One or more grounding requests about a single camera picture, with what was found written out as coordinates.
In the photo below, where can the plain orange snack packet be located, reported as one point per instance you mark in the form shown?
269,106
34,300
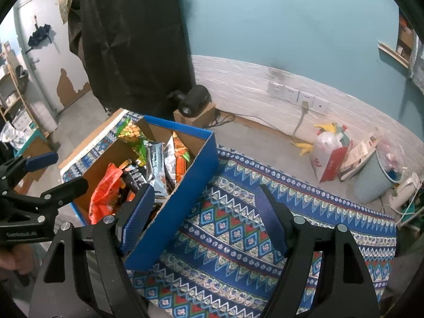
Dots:
106,192

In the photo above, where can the wooden shelf rack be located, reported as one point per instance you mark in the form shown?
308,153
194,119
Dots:
18,87

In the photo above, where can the dark blue umbrella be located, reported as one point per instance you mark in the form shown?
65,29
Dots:
38,36

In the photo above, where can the blue patterned blanket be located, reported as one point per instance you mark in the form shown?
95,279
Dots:
248,232

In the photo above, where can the silver snack packet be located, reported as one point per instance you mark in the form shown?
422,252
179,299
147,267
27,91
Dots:
155,165

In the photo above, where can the red paper bag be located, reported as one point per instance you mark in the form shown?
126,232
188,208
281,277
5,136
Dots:
334,165

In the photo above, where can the person's left hand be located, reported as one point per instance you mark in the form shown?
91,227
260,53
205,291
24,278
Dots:
20,258

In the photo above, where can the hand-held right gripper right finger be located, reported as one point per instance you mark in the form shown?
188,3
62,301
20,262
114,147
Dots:
271,218

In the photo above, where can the wooden window sill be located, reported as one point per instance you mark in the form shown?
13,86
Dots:
392,53

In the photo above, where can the blue cardboard box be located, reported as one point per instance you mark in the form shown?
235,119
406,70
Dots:
185,198

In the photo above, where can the small brown cardboard box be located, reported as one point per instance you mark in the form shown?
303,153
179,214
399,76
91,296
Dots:
205,116

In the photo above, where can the white door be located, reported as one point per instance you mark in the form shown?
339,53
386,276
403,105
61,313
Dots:
46,73

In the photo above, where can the white paper packaging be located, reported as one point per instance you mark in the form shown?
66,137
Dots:
356,155

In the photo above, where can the light blue trash bin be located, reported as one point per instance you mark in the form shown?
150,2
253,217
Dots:
371,179

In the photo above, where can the black cloth-covered wardrobe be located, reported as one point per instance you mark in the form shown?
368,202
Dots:
132,39

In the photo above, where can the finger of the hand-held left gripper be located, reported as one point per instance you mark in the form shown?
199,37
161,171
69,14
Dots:
41,161
66,190

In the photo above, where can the white electric kettle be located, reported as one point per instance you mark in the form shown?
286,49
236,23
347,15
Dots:
404,190

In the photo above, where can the banana peel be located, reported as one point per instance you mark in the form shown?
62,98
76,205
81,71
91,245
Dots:
304,147

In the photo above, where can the black round device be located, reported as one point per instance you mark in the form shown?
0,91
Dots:
195,97

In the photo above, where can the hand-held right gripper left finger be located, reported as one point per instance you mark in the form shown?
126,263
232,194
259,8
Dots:
135,218

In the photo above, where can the silver foil curtain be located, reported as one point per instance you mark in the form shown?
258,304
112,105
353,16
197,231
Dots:
419,69

